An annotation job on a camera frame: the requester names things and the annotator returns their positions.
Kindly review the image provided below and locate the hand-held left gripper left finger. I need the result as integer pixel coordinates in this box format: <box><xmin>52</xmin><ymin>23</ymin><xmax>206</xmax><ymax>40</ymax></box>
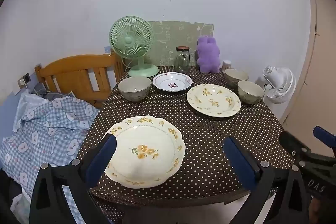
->
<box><xmin>29</xmin><ymin>134</ymin><xmax>124</xmax><ymax>224</ymax></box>

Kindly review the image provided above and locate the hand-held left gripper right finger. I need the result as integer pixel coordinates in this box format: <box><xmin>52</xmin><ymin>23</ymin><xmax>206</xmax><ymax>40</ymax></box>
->
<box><xmin>223</xmin><ymin>136</ymin><xmax>315</xmax><ymax>224</ymax></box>

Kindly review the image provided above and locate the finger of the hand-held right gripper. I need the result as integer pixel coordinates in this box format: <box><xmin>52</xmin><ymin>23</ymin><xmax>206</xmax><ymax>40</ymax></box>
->
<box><xmin>279</xmin><ymin>130</ymin><xmax>313</xmax><ymax>161</ymax></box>
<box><xmin>313</xmin><ymin>125</ymin><xmax>336</xmax><ymax>156</ymax></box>

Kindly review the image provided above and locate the scalloped yellow-flower plate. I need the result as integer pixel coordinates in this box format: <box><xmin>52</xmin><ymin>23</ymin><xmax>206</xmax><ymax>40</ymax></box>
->
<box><xmin>104</xmin><ymin>115</ymin><xmax>186</xmax><ymax>189</ymax></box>

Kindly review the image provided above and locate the round yellow-flower plate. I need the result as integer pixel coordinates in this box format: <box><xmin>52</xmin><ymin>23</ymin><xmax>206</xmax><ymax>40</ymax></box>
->
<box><xmin>186</xmin><ymin>84</ymin><xmax>241</xmax><ymax>118</ymax></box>

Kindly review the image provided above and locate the grey ceramic bowl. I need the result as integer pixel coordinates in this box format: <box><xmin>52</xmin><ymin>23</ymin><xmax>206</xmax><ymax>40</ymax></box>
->
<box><xmin>224</xmin><ymin>69</ymin><xmax>249</xmax><ymax>89</ymax></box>
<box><xmin>118</xmin><ymin>76</ymin><xmax>152</xmax><ymax>103</ymax></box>
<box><xmin>238</xmin><ymin>80</ymin><xmax>265</xmax><ymax>105</ymax></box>

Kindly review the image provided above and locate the white red-flower plate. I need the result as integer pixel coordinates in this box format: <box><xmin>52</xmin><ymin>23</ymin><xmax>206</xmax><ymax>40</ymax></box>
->
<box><xmin>152</xmin><ymin>72</ymin><xmax>193</xmax><ymax>93</ymax></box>

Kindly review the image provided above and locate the brown polka-dot tablecloth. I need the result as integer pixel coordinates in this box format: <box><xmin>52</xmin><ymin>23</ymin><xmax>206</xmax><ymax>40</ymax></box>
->
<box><xmin>77</xmin><ymin>65</ymin><xmax>296</xmax><ymax>224</ymax></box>

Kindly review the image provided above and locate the blue checked blanket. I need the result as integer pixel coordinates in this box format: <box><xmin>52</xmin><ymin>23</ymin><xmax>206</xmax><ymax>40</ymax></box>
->
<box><xmin>0</xmin><ymin>90</ymin><xmax>100</xmax><ymax>224</ymax></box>

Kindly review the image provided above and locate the white standing fan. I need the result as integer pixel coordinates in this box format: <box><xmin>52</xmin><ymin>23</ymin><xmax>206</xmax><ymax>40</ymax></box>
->
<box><xmin>262</xmin><ymin>66</ymin><xmax>297</xmax><ymax>104</ymax></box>

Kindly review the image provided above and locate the beige door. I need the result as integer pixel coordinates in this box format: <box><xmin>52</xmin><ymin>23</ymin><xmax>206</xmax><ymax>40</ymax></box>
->
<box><xmin>278</xmin><ymin>0</ymin><xmax>336</xmax><ymax>140</ymax></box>

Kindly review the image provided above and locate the grey pillow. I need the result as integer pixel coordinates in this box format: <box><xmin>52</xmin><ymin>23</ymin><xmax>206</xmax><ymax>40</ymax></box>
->
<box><xmin>31</xmin><ymin>82</ymin><xmax>76</xmax><ymax>101</ymax></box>

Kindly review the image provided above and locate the purple plush toy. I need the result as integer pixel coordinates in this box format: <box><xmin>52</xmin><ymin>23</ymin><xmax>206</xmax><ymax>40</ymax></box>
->
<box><xmin>196</xmin><ymin>35</ymin><xmax>220</xmax><ymax>74</ymax></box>

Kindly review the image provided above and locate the glass jar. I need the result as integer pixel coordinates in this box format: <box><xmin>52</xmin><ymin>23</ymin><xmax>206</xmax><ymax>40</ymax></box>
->
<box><xmin>175</xmin><ymin>46</ymin><xmax>190</xmax><ymax>74</ymax></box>

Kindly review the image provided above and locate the green desk fan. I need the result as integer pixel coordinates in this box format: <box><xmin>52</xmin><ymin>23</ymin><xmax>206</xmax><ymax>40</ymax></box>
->
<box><xmin>109</xmin><ymin>16</ymin><xmax>159</xmax><ymax>78</ymax></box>

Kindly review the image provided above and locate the green patterned board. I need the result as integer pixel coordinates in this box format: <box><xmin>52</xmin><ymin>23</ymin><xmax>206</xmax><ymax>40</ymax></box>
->
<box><xmin>147</xmin><ymin>21</ymin><xmax>214</xmax><ymax>67</ymax></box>

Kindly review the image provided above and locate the wall socket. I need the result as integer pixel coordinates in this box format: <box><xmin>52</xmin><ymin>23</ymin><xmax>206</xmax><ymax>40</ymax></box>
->
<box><xmin>18</xmin><ymin>73</ymin><xmax>30</xmax><ymax>88</ymax></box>

